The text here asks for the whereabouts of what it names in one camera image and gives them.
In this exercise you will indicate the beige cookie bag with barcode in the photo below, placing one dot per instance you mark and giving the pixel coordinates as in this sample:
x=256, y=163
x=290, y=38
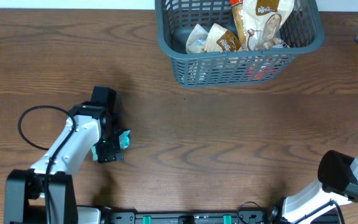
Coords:
x=262, y=20

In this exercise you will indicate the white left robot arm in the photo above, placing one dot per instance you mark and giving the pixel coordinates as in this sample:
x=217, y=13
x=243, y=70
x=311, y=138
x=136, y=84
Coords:
x=44, y=193

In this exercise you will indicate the grey plastic lattice basket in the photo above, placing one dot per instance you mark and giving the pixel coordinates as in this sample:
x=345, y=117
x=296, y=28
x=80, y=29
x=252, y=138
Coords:
x=302, y=31

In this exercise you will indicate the beige PanBee snack bag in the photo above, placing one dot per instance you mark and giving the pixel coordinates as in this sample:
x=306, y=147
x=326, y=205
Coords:
x=220, y=39

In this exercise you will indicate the black mounting rail base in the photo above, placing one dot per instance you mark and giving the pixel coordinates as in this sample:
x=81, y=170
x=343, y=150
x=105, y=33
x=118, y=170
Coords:
x=248, y=216

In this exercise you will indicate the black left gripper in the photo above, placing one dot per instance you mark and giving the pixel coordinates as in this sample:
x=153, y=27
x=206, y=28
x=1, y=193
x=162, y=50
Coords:
x=110, y=149

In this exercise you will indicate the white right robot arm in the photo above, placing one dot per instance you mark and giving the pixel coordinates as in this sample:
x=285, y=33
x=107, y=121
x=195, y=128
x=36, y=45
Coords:
x=336, y=185

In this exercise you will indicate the teal snack packet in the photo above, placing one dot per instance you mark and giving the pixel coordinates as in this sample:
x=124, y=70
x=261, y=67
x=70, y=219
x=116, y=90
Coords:
x=124, y=138

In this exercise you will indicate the orange cracker sleeve package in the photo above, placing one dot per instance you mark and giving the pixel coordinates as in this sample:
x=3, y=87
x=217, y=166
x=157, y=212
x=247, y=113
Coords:
x=237, y=12

